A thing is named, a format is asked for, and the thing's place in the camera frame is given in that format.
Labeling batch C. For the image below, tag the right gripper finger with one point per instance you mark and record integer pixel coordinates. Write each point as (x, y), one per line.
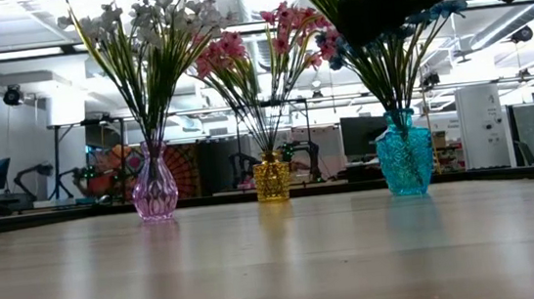
(357, 18)

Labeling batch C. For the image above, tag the teal glass vase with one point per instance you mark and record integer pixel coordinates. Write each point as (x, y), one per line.
(404, 161)

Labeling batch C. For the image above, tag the yellow glass vase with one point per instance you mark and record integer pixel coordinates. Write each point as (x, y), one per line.
(271, 181)

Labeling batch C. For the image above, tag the pink glass vase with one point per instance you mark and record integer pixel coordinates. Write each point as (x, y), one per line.
(154, 190)

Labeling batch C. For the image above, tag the black ceiling spotlight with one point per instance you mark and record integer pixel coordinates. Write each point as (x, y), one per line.
(12, 95)
(522, 34)

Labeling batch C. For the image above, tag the black monitor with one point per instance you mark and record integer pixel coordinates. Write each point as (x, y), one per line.
(361, 135)

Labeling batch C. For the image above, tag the shelf rack with boxes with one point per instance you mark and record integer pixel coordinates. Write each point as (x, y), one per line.
(439, 139)

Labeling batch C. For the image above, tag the white pillar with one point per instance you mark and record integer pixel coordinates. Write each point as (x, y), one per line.
(481, 124)

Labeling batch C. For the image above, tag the orange patterned tapestry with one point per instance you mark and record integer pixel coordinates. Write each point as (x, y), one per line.
(185, 169)

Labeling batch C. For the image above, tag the black aluminium table frame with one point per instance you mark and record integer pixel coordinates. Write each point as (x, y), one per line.
(339, 187)

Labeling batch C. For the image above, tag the black metal gantry frame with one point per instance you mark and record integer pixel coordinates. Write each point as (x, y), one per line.
(58, 160)

